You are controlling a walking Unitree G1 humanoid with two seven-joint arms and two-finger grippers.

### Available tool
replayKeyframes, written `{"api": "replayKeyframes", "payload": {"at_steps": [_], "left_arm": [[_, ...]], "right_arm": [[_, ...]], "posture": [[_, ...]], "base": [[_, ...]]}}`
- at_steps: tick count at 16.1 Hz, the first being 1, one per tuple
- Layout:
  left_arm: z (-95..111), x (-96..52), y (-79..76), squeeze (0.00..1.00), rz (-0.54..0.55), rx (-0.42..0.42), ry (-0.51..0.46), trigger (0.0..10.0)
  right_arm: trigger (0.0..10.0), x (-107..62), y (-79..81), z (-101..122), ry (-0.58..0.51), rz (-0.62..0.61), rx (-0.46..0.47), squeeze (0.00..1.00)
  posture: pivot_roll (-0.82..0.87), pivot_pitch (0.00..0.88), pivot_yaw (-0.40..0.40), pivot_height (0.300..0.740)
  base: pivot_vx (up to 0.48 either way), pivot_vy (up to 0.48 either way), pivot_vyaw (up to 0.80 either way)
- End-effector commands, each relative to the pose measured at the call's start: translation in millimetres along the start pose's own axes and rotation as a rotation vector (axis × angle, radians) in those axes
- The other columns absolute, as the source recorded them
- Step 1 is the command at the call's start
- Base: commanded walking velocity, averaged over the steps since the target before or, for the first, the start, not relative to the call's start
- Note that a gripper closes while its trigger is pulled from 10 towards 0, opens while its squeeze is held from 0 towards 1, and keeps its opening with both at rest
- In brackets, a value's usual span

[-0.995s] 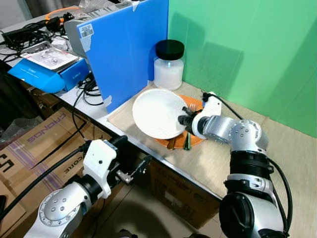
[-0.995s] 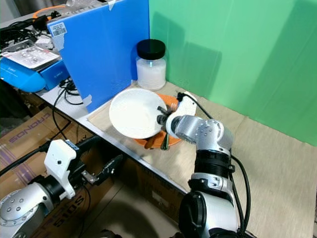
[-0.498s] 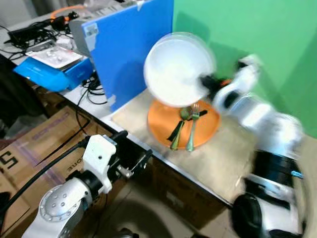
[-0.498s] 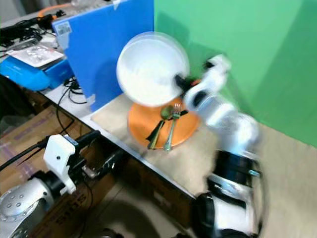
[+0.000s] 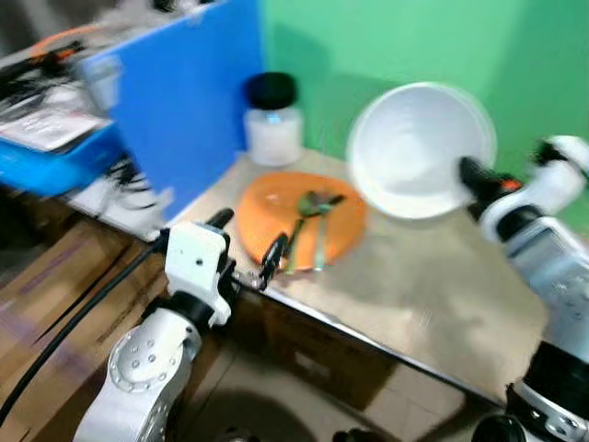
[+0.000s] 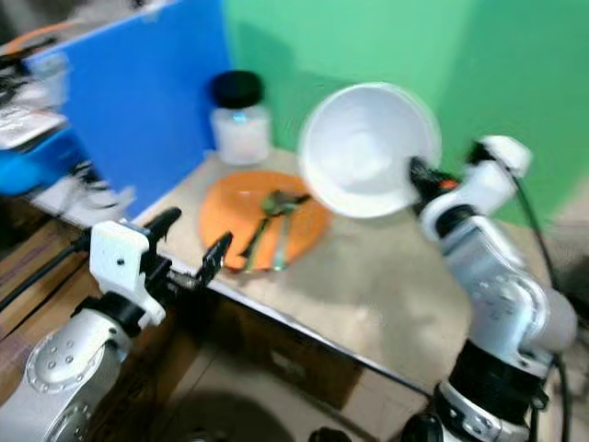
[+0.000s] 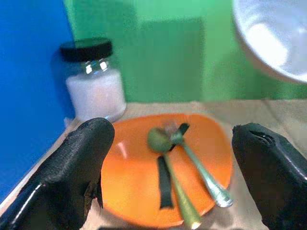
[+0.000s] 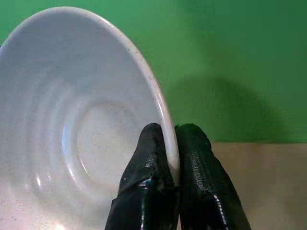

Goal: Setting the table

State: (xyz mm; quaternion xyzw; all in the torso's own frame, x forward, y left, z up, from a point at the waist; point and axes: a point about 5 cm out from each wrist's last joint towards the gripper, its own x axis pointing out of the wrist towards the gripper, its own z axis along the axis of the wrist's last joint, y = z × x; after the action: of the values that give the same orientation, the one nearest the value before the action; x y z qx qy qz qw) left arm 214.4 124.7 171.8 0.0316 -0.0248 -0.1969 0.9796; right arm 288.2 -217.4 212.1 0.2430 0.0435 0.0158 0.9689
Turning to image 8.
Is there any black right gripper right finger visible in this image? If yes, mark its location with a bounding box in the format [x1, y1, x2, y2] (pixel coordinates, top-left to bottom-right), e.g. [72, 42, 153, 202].
[174, 123, 252, 230]

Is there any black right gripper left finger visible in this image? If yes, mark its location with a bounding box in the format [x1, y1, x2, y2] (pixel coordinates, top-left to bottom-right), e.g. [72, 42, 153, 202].
[104, 122, 181, 230]

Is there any white ceramic bowl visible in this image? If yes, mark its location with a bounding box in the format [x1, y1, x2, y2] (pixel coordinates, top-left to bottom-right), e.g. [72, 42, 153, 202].
[0, 6, 180, 230]

